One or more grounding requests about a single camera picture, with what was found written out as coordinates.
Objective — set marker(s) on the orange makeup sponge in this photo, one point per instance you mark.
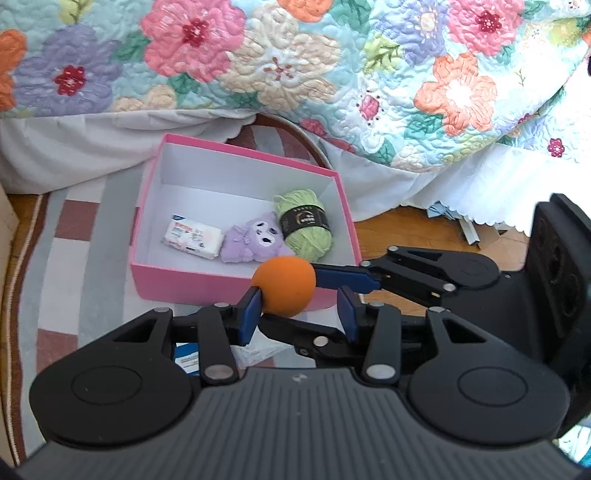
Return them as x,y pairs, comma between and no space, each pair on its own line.
287,283

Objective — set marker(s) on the paper scraps under bed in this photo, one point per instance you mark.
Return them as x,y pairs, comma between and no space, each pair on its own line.
481,235

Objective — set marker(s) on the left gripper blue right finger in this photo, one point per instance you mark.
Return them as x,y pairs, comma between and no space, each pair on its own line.
374,335

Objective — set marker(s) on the striped checkered rug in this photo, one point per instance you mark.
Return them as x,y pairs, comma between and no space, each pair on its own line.
67,283

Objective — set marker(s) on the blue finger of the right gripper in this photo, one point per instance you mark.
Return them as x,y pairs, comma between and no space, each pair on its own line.
327,346
357,278

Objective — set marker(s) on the purple plush toy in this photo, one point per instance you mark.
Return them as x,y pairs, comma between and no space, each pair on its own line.
255,241

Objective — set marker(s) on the clear plastic floss box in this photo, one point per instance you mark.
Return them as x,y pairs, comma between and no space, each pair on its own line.
260,351

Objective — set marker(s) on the white tissue pack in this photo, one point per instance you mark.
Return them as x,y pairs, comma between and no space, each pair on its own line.
193,238

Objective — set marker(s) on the pink cardboard box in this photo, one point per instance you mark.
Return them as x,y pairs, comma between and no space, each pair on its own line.
240,216

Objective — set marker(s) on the green yarn ball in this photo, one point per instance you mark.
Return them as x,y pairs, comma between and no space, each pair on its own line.
304,224

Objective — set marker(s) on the beige wooden cabinet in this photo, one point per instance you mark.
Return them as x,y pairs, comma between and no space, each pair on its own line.
8,226

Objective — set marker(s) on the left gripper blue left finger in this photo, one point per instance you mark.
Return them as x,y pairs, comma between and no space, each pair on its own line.
221,326

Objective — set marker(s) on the floral quilt bedspread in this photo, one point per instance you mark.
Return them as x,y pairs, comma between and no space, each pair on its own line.
413,85

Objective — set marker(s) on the blue wet wipes pack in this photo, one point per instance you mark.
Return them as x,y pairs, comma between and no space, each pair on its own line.
186,356

